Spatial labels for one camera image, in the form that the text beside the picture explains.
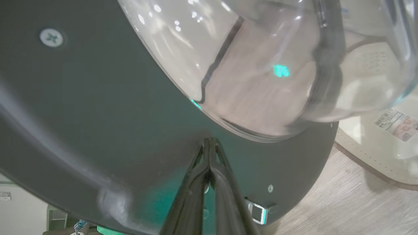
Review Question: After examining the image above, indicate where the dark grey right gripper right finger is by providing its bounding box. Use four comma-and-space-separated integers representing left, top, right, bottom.
211, 138, 260, 235

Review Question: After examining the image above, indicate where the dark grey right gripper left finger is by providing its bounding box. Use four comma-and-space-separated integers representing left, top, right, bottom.
159, 138, 210, 235

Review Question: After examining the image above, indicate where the grey washing machine door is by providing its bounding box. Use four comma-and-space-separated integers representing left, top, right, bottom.
0, 0, 418, 235

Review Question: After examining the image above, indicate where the metal door latch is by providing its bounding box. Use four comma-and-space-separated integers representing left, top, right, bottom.
246, 198, 277, 226

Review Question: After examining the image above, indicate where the cream perforated laundry basket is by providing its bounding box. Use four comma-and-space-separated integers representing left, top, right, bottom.
333, 33, 418, 191

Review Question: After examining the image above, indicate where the barcode label on basket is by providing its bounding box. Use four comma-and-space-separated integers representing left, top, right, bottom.
375, 109, 418, 142

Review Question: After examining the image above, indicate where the large silver door screw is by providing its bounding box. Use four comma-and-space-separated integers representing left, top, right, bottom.
39, 28, 64, 48

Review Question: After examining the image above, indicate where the white cabinet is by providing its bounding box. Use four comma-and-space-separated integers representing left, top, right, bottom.
0, 175, 69, 235

